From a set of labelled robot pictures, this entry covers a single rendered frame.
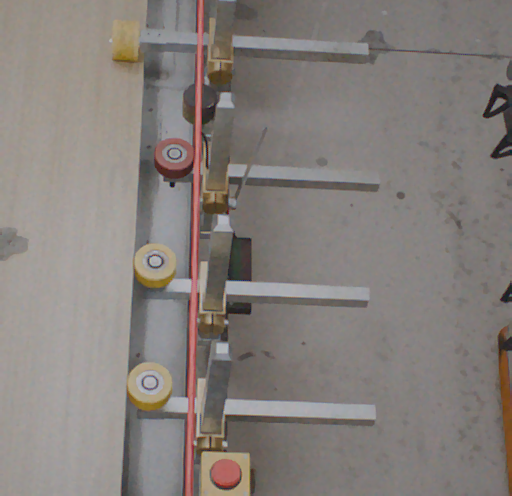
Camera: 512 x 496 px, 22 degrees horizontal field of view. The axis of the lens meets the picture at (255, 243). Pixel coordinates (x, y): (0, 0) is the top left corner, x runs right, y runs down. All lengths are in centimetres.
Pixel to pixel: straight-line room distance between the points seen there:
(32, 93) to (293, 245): 113
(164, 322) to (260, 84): 134
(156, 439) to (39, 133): 64
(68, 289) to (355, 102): 167
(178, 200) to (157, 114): 24
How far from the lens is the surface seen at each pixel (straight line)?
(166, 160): 259
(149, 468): 258
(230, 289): 253
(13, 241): 247
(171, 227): 284
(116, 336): 239
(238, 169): 264
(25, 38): 279
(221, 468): 192
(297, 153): 376
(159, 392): 233
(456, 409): 343
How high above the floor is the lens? 300
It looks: 57 degrees down
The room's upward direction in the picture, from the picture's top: 10 degrees clockwise
